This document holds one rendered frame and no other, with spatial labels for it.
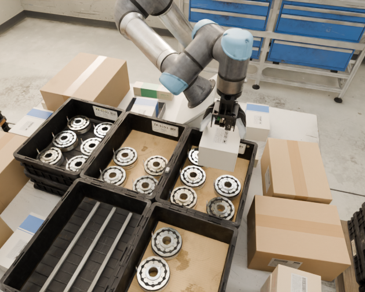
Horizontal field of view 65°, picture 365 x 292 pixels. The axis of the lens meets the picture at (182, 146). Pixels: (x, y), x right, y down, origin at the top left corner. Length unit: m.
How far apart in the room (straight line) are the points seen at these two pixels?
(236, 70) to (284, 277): 0.59
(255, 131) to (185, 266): 0.80
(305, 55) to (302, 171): 1.89
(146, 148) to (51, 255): 0.55
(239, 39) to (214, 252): 0.67
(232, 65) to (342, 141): 2.21
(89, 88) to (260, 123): 0.89
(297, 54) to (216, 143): 2.20
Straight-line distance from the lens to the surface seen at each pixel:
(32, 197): 1.42
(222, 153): 0.88
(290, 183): 1.21
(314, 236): 1.11
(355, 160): 2.75
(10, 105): 3.24
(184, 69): 0.79
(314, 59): 3.04
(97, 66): 1.72
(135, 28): 0.98
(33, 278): 1.09
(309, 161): 1.31
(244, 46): 0.71
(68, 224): 1.13
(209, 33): 0.79
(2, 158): 1.40
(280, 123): 1.70
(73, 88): 1.58
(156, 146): 1.29
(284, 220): 1.10
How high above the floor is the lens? 1.77
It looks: 47 degrees down
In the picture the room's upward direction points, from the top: 2 degrees clockwise
